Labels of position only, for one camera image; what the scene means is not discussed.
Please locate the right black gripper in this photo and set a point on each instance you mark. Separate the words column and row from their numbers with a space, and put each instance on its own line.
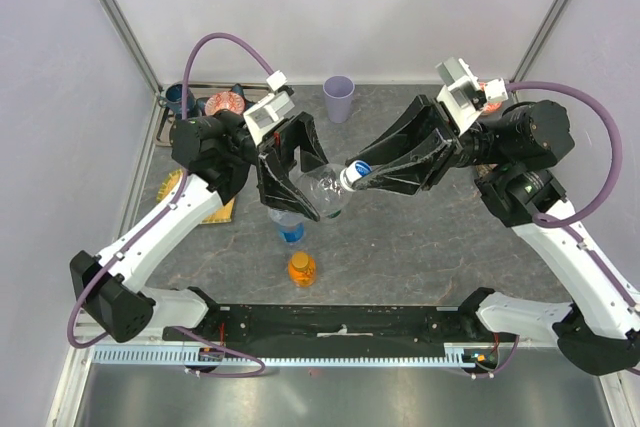
column 422, row 168

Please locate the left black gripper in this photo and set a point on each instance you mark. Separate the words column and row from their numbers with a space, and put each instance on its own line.
column 277, row 150

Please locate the clear plastic bottle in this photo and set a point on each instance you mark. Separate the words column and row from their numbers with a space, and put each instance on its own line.
column 323, row 189

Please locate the blue white bottle cap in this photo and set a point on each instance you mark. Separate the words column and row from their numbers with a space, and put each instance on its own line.
column 355, row 171

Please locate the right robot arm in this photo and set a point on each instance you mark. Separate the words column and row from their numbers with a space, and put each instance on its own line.
column 597, row 329

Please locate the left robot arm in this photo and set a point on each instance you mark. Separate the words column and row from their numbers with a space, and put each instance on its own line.
column 217, row 153

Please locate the blue label water bottle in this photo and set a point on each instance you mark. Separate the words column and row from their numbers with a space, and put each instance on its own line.
column 289, row 225

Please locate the green label water bottle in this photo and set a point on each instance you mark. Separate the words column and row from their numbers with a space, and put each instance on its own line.
column 331, row 215

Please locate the orange juice bottle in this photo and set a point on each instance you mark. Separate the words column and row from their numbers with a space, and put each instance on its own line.
column 302, row 269

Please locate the yellow bamboo mat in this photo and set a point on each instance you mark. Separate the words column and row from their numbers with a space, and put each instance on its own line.
column 169, row 185

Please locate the red patterned bowl right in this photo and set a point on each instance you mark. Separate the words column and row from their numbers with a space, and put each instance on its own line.
column 489, row 108

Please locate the red patterned bowl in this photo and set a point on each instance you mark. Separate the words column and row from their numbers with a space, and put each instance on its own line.
column 489, row 108
column 226, row 100

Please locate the purple plastic cup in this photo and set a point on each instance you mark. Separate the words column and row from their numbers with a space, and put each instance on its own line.
column 338, row 95

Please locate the red patterned bowl left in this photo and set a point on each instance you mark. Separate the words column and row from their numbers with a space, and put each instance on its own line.
column 226, row 100

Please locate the blue star-shaped dish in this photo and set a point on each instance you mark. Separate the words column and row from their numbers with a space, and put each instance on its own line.
column 251, row 94

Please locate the metal tray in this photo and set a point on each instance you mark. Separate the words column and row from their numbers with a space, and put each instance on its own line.
column 166, row 119

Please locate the dark blue mug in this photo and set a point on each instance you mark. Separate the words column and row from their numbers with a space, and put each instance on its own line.
column 172, row 100

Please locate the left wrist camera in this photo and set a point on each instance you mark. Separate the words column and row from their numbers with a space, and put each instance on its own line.
column 270, row 110

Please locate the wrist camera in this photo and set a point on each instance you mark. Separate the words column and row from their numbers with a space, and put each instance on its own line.
column 461, row 94
column 270, row 110

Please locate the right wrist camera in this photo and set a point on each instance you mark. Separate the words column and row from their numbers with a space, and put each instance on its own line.
column 461, row 94

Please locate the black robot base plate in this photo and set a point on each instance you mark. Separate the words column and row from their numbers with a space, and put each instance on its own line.
column 343, row 331

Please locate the slotted cable duct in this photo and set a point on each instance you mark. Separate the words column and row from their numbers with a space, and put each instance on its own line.
column 193, row 356

